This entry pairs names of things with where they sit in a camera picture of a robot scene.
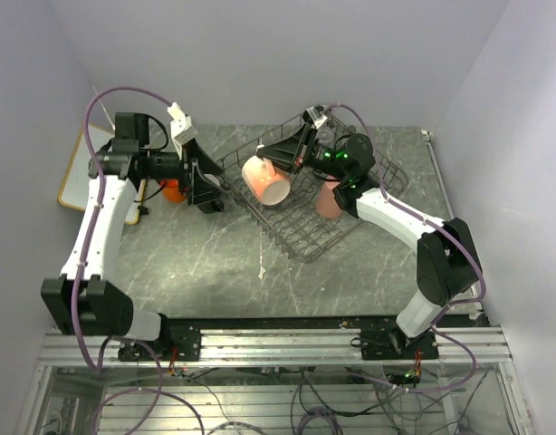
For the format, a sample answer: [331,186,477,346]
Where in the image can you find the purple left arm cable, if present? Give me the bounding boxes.
[69,86,206,435]

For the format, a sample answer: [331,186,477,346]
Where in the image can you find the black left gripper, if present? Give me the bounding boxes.
[141,139,228,205]

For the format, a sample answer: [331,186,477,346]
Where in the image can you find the aluminium mounting rail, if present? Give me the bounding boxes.
[37,327,513,368]

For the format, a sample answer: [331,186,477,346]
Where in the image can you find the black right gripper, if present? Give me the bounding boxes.
[256,123,349,181]

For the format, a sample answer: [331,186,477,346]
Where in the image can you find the pink mug with handle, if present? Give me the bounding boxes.
[241,156,291,206]

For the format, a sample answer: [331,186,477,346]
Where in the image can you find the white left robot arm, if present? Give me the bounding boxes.
[41,106,224,360]

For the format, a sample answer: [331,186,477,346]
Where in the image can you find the clear glass cup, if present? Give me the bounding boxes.
[316,127,336,144]

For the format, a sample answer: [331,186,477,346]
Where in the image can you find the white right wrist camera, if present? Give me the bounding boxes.
[302,105,328,130]

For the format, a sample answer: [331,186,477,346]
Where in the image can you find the black mug white inside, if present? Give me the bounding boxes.
[200,199,225,214]

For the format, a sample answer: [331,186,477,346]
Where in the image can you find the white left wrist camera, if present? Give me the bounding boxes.
[168,102,197,147]

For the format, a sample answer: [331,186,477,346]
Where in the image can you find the yellow framed whiteboard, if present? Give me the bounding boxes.
[57,124,147,225]

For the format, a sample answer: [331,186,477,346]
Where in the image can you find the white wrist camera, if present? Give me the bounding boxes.
[168,102,197,147]
[302,105,328,130]

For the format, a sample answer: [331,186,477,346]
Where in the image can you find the orange mug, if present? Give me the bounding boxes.
[161,179,187,203]

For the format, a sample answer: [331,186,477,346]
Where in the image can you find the grey wire dish rack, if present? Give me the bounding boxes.
[214,104,404,265]

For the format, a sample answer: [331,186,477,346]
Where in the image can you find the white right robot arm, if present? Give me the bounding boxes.
[255,125,484,359]

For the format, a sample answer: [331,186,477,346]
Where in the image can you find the pink tumbler cup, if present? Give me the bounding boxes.
[315,181,343,219]

